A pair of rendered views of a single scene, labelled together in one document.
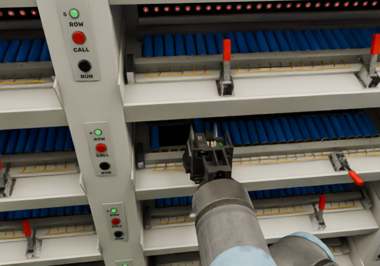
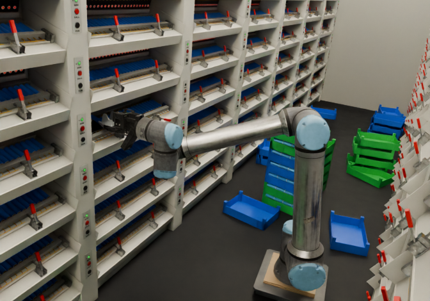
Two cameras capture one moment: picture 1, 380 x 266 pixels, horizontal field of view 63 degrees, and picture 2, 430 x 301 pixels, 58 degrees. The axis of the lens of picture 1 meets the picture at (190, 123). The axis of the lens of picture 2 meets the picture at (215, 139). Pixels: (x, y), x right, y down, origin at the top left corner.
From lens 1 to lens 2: 1.21 m
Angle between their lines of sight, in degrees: 52
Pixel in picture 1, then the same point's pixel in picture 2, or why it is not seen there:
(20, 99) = (47, 110)
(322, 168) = not seen: hidden behind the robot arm
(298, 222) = (148, 161)
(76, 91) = (75, 98)
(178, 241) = (107, 189)
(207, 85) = (111, 90)
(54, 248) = (47, 220)
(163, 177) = (98, 145)
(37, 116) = (58, 116)
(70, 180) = (59, 160)
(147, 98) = (96, 98)
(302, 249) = not seen: hidden behind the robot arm
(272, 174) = not seen: hidden behind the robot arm
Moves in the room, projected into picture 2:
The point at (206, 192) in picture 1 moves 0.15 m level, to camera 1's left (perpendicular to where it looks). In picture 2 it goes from (142, 122) to (112, 132)
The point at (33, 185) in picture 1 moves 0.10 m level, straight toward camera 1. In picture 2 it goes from (42, 168) to (71, 170)
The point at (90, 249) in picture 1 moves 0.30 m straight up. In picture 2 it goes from (67, 211) to (62, 136)
